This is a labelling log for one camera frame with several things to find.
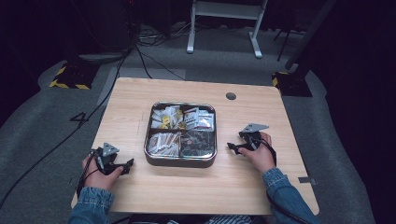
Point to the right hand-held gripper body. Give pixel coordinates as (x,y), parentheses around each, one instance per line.
(252,136)

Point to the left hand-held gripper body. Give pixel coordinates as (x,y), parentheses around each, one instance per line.
(106,150)

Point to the square metal compartment box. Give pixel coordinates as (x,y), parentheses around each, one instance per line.
(180,161)

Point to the person's right hand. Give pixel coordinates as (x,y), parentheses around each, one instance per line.
(261,157)

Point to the person's left hand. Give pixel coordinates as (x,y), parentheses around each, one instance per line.
(99,178)

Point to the pile of dark packets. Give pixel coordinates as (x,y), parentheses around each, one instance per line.
(198,143)

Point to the pile of white stick sachets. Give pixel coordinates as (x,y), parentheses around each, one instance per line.
(164,143)

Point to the pile of red-white printed packets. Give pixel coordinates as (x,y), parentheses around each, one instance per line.
(199,118)

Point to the grey round table grommet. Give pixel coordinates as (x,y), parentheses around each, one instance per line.
(231,95)

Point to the pile of white tea bags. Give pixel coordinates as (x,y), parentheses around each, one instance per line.
(166,117)

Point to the yellow-black striped stand base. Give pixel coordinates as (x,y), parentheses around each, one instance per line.
(74,76)
(292,84)

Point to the grey tape strip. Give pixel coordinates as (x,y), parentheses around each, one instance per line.
(307,179)

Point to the person's striped clothing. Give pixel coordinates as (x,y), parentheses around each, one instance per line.
(227,219)

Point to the black tripod legs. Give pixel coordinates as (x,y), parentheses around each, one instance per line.
(285,43)

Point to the dark slanted stand pole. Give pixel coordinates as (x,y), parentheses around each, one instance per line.
(308,34)

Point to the dark equipment cabinet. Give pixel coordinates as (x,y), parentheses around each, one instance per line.
(102,25)

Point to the white metal stand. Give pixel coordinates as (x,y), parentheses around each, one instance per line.
(227,10)

